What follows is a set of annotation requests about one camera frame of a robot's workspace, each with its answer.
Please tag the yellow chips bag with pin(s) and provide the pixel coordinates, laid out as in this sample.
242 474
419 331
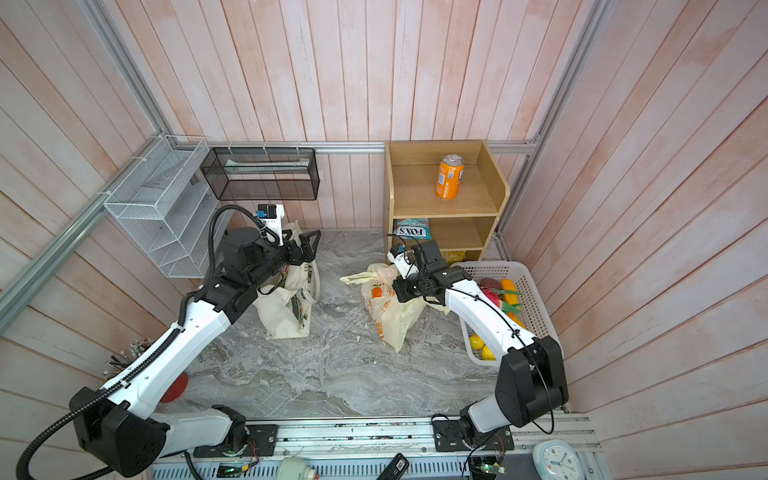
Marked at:
454 256

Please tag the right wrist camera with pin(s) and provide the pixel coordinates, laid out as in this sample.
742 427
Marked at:
403 259

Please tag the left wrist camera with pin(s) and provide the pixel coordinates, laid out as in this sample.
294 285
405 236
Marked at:
272 215

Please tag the Fox's candy bag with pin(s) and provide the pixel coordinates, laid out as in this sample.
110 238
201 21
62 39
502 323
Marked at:
418 229

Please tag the orange-print plastic grocery bag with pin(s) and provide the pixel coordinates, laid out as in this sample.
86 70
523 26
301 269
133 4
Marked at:
391 317

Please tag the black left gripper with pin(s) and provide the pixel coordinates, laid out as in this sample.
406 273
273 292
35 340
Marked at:
308 253

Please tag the cream canvas tote bag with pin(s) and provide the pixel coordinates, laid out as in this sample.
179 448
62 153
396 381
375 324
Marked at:
286 312

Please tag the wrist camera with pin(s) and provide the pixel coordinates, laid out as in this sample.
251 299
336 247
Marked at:
272 215
403 259

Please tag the orange soda can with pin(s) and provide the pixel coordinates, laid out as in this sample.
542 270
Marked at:
451 170

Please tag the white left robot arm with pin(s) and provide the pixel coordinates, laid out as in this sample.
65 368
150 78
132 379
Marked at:
115 423

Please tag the white plastic basket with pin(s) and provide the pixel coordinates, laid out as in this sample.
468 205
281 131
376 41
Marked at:
533 314

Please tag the dark purple round fruit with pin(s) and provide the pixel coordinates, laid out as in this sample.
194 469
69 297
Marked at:
489 283

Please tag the black mesh wall basket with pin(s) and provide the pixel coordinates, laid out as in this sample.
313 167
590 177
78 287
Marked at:
276 174

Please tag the white wire mesh rack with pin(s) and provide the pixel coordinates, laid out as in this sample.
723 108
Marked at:
165 205

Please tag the yellow toy mango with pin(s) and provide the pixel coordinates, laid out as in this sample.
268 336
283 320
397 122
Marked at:
487 354

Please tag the red pen cup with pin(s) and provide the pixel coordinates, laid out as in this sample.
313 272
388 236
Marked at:
117 363

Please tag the white round object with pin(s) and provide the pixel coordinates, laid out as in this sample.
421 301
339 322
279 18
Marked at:
296 469

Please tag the pink dragon fruit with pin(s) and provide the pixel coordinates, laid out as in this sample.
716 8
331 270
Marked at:
495 296

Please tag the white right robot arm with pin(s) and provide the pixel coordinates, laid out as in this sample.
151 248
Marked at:
531 380

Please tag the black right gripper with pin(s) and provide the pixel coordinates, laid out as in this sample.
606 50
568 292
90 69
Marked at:
400 284

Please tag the white analog clock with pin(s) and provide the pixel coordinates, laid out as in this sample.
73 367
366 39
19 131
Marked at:
556 460

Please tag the black handheld device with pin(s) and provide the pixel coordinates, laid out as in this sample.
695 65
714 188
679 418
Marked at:
396 469

